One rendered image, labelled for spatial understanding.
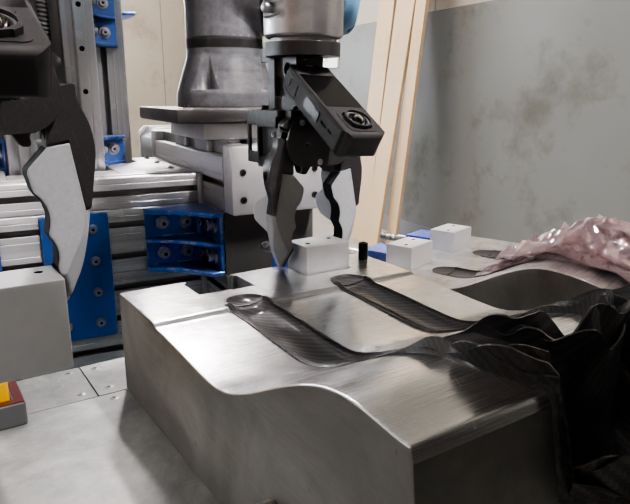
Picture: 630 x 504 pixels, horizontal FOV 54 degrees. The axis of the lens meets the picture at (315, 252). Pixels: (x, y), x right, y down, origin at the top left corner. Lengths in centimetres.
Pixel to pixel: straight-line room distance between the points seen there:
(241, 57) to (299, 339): 57
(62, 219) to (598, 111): 328
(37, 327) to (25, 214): 52
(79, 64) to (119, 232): 25
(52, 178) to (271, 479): 21
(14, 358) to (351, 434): 20
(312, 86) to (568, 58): 315
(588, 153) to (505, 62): 80
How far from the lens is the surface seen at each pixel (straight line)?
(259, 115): 62
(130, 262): 92
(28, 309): 38
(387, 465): 26
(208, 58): 96
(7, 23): 31
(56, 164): 38
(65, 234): 39
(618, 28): 351
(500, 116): 400
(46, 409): 59
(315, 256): 59
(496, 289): 65
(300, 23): 59
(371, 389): 27
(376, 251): 77
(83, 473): 49
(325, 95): 56
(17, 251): 90
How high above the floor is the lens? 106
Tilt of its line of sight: 14 degrees down
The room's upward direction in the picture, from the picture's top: straight up
